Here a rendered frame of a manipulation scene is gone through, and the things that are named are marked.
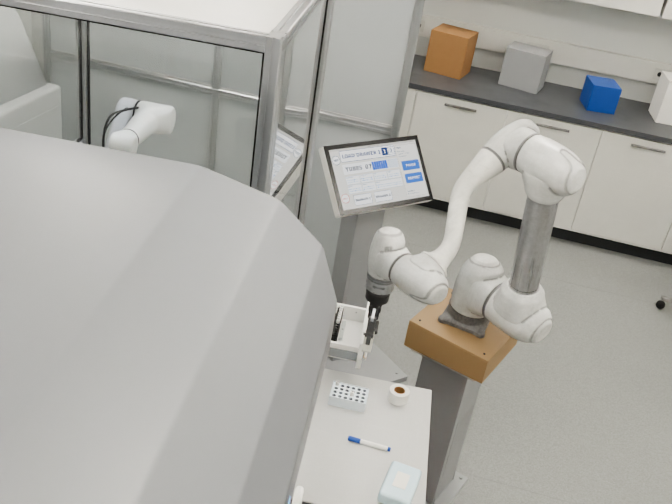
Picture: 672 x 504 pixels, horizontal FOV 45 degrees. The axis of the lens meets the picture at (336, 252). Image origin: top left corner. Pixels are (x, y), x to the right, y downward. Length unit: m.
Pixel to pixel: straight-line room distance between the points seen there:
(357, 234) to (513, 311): 1.12
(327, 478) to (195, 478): 1.36
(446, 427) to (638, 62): 3.59
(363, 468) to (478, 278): 0.82
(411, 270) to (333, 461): 0.64
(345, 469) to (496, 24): 4.20
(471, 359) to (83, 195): 1.72
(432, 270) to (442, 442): 1.15
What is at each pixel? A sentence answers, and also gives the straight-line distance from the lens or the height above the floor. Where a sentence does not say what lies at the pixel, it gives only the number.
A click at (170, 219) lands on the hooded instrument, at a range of 1.57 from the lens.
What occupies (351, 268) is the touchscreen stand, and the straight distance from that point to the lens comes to 3.81.
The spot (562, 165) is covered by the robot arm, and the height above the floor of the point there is 1.66.
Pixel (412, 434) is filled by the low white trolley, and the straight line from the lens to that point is 2.70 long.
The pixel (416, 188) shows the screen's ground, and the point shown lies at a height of 1.01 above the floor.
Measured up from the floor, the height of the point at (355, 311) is 0.88.
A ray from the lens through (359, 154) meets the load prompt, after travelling 3.58.
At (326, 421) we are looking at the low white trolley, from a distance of 2.68.
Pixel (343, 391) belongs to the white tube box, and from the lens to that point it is 2.75.
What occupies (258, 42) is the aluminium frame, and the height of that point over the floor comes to 1.97.
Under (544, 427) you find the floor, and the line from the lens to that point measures 4.15.
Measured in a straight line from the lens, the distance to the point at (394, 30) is 4.16.
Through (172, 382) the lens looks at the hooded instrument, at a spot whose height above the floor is 1.74.
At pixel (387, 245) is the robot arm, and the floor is 1.39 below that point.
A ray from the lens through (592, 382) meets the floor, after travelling 4.57.
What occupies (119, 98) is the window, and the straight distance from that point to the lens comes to 2.20.
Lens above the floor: 2.53
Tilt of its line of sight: 30 degrees down
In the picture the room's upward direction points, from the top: 9 degrees clockwise
